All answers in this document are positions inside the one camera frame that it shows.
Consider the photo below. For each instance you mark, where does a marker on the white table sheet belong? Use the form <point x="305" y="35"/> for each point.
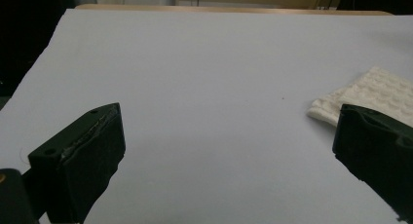
<point x="195" y="71"/>

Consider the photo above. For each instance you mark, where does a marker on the dark curtain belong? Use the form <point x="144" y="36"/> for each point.
<point x="26" y="29"/>

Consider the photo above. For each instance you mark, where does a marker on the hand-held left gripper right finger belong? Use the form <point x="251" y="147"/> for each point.
<point x="373" y="146"/>

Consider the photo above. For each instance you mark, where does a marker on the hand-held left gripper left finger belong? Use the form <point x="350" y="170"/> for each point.
<point x="87" y="159"/>

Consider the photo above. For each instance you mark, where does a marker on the white textured cloth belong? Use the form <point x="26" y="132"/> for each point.
<point x="373" y="91"/>

